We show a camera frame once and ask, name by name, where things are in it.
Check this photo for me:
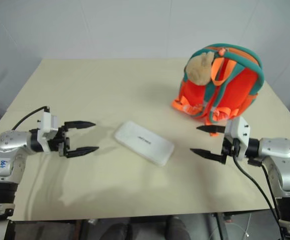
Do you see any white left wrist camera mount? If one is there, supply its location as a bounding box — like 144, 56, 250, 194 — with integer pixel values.
37, 111, 60, 153

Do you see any beige plush bunny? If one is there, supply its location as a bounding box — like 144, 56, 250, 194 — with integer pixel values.
186, 51, 215, 86

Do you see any black table leg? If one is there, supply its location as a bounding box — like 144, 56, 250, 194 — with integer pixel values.
211, 212, 232, 240

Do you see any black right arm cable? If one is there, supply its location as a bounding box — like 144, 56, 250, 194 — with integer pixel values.
232, 142, 284, 238

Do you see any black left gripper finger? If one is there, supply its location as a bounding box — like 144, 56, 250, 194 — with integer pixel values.
66, 146, 100, 159
64, 120, 96, 131

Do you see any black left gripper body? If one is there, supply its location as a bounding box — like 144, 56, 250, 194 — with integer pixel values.
47, 125, 71, 158

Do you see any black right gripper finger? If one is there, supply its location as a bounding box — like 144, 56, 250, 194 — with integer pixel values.
190, 148, 227, 165
196, 125, 227, 134

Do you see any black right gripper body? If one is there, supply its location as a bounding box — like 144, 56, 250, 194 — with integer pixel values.
221, 136, 241, 165

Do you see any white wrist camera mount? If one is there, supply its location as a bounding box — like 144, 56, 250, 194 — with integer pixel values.
37, 111, 60, 153
225, 116, 251, 161

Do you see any orange and teal backpack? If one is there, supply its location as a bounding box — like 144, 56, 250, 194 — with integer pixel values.
171, 43, 264, 137

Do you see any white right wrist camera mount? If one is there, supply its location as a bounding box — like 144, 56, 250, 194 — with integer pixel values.
225, 116, 251, 161

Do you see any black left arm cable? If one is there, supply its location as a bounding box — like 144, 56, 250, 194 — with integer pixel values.
11, 106, 50, 131

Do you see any white rectangular pouch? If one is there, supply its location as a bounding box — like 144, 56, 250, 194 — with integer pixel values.
114, 120, 175, 167

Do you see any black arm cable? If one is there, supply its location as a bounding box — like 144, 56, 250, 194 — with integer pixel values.
11, 106, 50, 131
232, 142, 284, 238

